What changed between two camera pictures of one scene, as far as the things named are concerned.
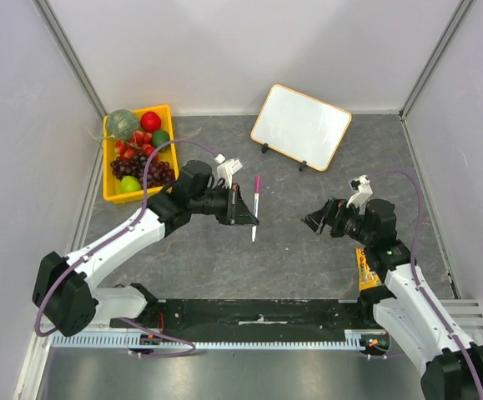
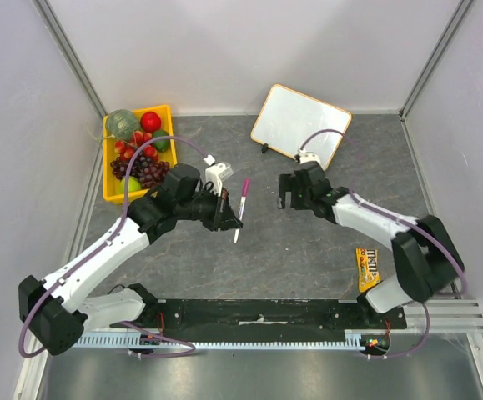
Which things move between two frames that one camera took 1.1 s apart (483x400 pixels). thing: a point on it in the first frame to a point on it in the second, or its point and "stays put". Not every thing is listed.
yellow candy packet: [366, 277] stays put
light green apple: [129, 183] stays put
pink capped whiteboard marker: [258, 184] to [245, 187]
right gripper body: [333, 215] to [293, 188]
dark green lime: [160, 137] stays put
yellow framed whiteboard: [300, 127] stays put
